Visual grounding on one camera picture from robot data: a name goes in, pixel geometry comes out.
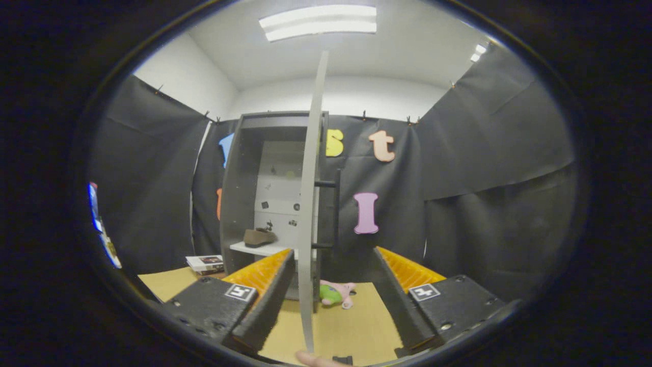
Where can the small ceiling light panel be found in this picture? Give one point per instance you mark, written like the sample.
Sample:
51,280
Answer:
479,52

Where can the grey shoe cabinet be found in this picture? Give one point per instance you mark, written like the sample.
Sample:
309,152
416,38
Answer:
239,204

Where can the brown fuzzy shoe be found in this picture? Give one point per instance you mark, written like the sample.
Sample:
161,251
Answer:
259,238

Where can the black backdrop cloth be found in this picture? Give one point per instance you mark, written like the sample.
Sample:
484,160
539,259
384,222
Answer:
458,214

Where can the pink and green plush toy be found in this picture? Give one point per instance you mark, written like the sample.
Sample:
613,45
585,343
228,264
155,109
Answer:
333,294

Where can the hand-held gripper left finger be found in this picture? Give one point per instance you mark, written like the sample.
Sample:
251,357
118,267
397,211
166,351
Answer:
270,298

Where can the long ceiling light panel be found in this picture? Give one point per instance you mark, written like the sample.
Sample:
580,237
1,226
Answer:
318,23

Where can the white cabinet shelf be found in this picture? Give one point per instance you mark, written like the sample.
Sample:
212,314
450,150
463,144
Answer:
260,250

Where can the light grey shoe cabinet door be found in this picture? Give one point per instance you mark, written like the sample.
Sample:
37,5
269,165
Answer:
307,214

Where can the small black block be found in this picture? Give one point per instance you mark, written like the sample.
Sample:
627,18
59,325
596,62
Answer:
343,360

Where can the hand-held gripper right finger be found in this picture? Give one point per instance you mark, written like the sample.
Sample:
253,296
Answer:
397,300

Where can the blue and white printed object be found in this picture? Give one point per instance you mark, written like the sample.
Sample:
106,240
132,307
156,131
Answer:
102,229

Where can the brown book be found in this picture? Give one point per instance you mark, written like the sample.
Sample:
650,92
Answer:
211,272

